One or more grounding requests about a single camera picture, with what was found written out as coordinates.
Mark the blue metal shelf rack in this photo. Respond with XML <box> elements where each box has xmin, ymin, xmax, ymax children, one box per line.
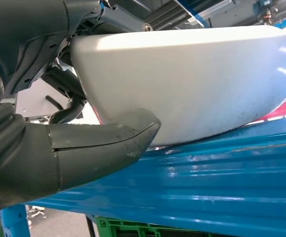
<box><xmin>0</xmin><ymin>0</ymin><xmax>286</xmax><ymax>237</ymax></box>

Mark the green plastic crate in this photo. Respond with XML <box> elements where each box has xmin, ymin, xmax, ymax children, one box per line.
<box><xmin>94</xmin><ymin>216</ymin><xmax>232</xmax><ymax>237</ymax></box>

